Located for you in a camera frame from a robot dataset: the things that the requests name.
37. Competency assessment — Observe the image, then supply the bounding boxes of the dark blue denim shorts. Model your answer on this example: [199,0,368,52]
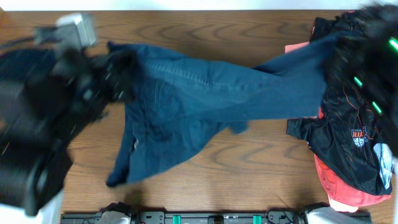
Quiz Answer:
[106,34,338,187]

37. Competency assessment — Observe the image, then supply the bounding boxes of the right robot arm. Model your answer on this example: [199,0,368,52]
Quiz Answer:
[326,4,397,159]

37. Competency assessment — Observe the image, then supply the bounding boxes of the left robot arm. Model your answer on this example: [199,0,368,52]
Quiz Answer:
[1,49,138,217]

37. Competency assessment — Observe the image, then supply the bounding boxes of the folded dark blue shorts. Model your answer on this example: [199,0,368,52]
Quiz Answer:
[1,49,62,95]

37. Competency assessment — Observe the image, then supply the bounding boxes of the black patterned orange-line garment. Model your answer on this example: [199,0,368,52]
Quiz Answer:
[286,4,397,195]

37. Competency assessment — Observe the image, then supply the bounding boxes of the coral red garment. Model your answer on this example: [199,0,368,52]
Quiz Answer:
[284,27,392,213]

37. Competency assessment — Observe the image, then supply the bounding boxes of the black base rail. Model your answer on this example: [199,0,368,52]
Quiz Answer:
[60,202,373,224]

